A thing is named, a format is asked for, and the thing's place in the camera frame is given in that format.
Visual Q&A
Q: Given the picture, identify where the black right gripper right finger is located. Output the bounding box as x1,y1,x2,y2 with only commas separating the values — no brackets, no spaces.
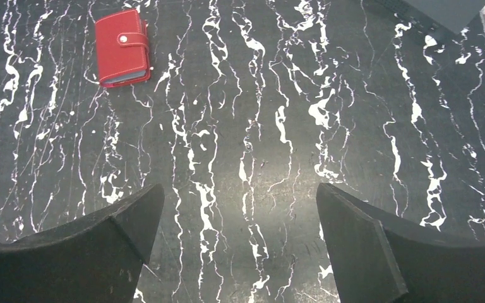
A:
316,183,485,302

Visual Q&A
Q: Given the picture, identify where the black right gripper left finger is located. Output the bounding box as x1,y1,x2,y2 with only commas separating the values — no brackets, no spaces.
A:
0,184,165,302

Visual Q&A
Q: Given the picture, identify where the red leather card holder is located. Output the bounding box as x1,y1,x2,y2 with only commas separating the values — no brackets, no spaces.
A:
95,8,151,88

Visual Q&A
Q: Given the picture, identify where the black block far right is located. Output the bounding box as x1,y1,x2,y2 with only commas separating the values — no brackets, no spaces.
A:
376,0,485,40

